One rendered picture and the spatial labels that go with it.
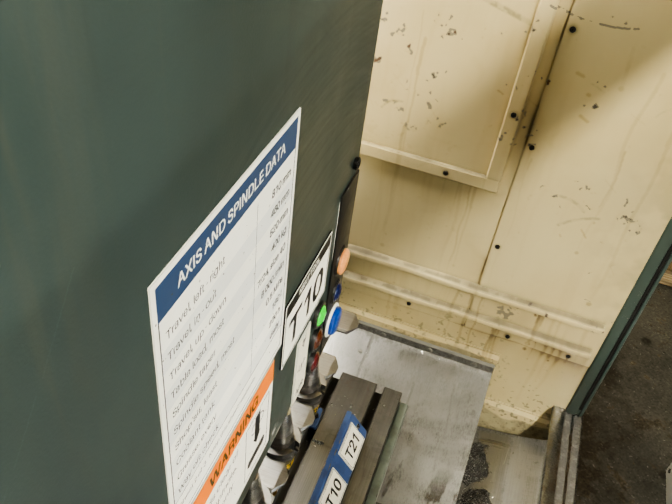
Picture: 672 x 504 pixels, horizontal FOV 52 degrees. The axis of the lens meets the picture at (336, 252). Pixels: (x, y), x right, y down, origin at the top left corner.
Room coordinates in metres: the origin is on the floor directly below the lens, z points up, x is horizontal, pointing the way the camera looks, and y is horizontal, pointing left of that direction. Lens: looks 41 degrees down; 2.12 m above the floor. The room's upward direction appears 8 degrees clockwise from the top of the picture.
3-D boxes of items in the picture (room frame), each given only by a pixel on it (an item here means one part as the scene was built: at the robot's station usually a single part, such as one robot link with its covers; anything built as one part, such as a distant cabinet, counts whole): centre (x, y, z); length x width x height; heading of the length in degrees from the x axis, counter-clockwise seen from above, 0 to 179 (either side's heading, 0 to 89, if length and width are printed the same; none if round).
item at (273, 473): (0.54, 0.06, 1.21); 0.07 x 0.05 x 0.01; 76
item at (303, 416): (0.65, 0.03, 1.21); 0.07 x 0.05 x 0.01; 76
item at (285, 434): (0.59, 0.04, 1.26); 0.04 x 0.04 x 0.07
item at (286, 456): (0.59, 0.04, 1.21); 0.06 x 0.06 x 0.03
